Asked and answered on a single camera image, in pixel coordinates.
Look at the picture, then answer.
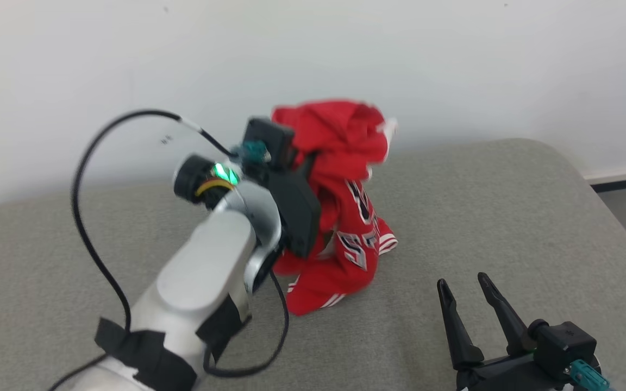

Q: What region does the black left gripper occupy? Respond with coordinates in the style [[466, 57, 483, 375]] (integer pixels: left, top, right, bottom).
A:
[[268, 154, 323, 258]]

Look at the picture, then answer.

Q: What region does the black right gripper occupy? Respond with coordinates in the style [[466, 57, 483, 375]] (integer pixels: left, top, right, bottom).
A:
[[437, 272, 580, 391]]

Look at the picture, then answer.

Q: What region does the red white printed jersey shirt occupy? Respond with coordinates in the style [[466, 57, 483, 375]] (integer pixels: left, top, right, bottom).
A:
[[270, 99, 399, 317]]

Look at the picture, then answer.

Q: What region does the black white wall baseboard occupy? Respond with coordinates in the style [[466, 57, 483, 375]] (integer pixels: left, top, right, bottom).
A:
[[582, 169, 626, 194]]

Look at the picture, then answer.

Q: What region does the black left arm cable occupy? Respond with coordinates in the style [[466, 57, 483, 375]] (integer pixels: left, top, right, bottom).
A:
[[47, 109, 292, 391]]

